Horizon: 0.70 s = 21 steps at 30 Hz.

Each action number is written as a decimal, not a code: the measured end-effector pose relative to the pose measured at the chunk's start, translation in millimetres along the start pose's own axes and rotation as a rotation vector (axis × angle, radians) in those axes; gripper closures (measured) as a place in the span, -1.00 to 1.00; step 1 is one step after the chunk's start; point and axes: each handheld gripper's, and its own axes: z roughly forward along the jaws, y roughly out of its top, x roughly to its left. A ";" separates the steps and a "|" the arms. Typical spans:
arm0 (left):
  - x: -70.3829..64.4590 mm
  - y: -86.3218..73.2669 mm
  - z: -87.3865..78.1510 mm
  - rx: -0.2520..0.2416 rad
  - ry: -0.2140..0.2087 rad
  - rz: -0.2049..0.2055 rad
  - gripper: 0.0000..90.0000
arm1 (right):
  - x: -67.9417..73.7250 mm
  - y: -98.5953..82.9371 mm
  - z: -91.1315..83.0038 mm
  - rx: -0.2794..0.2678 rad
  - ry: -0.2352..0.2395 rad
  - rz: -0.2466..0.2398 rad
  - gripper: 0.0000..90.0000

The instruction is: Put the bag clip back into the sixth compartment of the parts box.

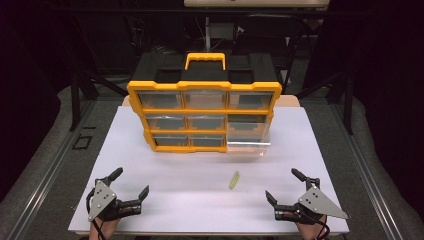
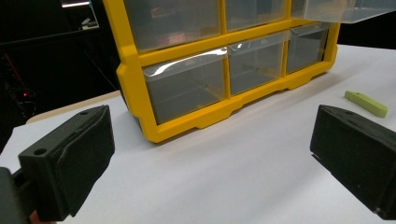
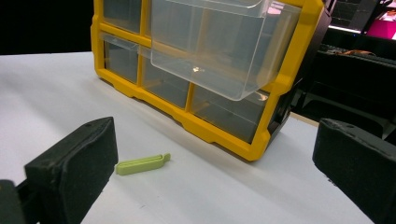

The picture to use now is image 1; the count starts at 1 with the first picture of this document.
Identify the metal floor rail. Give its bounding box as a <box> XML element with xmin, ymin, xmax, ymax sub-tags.
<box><xmin>5</xmin><ymin>99</ymin><xmax>98</xmax><ymax>240</ymax></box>
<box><xmin>327</xmin><ymin>99</ymin><xmax>405</xmax><ymax>240</ymax></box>

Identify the black chair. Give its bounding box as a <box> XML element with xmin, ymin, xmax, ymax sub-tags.
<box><xmin>233</xmin><ymin>14</ymin><xmax>306</xmax><ymax>95</ymax></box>

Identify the person's left hand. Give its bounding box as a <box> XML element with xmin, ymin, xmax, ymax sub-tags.
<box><xmin>88</xmin><ymin>217</ymin><xmax>120</xmax><ymax>240</ymax></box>

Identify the small yellow-green stick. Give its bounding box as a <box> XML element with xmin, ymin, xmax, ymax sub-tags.
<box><xmin>228</xmin><ymin>170</ymin><xmax>241</xmax><ymax>191</ymax></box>

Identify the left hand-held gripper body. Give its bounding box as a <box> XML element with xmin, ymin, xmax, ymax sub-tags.
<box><xmin>86</xmin><ymin>179</ymin><xmax>143</xmax><ymax>223</ymax></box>

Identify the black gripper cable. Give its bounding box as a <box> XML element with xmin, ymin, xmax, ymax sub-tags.
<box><xmin>308</xmin><ymin>213</ymin><xmax>331</xmax><ymax>240</ymax></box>
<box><xmin>85</xmin><ymin>187</ymin><xmax>108</xmax><ymax>240</ymax></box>

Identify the yellow black organizer case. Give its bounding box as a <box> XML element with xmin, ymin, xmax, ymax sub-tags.
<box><xmin>126</xmin><ymin>52</ymin><xmax>283</xmax><ymax>155</ymax></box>

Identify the person's right hand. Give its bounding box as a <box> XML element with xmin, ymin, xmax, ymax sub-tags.
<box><xmin>294</xmin><ymin>215</ymin><xmax>328</xmax><ymax>240</ymax></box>

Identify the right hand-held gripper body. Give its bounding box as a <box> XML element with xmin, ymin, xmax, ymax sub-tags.
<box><xmin>273</xmin><ymin>178</ymin><xmax>351</xmax><ymax>225</ymax></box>

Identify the set of clear organizer drawers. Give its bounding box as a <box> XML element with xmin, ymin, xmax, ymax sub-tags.
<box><xmin>137</xmin><ymin>90</ymin><xmax>275</xmax><ymax>148</ymax></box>

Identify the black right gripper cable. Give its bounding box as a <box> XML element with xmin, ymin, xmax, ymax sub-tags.
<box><xmin>308</xmin><ymin>213</ymin><xmax>331</xmax><ymax>240</ymax></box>

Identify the clear plastic drawer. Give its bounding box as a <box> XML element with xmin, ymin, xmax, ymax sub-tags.
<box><xmin>226</xmin><ymin>121</ymin><xmax>272</xmax><ymax>158</ymax></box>

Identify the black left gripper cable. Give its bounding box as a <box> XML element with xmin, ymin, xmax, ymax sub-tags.
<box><xmin>85</xmin><ymin>187</ymin><xmax>108</xmax><ymax>240</ymax></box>

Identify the black metal stand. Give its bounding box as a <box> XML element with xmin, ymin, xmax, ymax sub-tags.
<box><xmin>67</xmin><ymin>19</ymin><xmax>130</xmax><ymax>133</ymax></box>
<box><xmin>294</xmin><ymin>71</ymin><xmax>355</xmax><ymax>136</ymax></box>

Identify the grey metal post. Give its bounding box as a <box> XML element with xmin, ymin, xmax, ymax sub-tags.
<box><xmin>204</xmin><ymin>16</ymin><xmax>212</xmax><ymax>53</ymax></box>

